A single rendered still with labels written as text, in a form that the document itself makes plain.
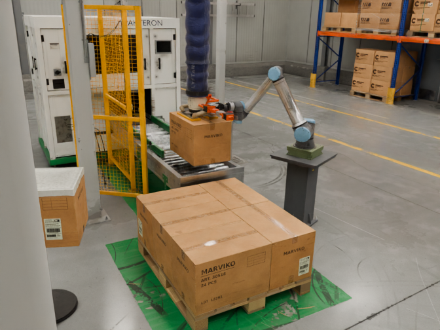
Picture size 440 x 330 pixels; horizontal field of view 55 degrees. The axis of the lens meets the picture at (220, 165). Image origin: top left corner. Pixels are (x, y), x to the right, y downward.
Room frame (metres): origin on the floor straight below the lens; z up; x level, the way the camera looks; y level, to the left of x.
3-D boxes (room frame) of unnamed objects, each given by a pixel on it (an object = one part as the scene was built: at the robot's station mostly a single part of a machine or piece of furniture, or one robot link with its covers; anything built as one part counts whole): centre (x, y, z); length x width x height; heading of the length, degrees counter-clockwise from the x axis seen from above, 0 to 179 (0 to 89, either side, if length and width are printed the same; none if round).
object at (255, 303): (3.08, 0.00, 0.07); 1.20 x 1.00 x 0.14; 29
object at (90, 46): (4.02, 1.23, 1.62); 0.20 x 0.05 x 0.30; 29
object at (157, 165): (4.68, 0.92, 0.50); 2.31 x 0.05 x 0.19; 29
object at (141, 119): (4.34, 1.18, 1.05); 0.87 x 0.10 x 2.10; 81
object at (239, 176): (3.81, 0.07, 0.48); 0.70 x 0.03 x 0.15; 119
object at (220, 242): (3.08, 0.00, 0.34); 1.20 x 1.00 x 0.40; 29
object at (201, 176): (3.81, 0.07, 0.58); 0.70 x 0.03 x 0.06; 119
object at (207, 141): (4.11, 0.22, 0.88); 0.60 x 0.40 x 0.40; 29
